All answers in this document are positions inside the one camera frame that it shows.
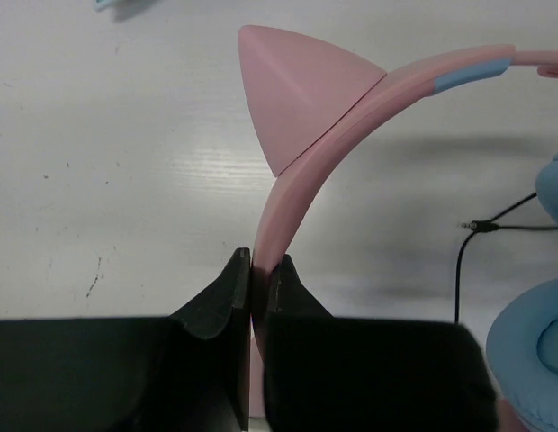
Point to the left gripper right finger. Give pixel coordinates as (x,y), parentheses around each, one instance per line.
(324,373)

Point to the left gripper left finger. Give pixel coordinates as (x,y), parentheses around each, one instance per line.
(187,371)

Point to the pink blue cat-ear headphones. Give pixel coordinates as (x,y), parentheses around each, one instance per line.
(312,102)

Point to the teal white cat-ear headphones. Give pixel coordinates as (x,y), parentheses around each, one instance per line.
(100,5)

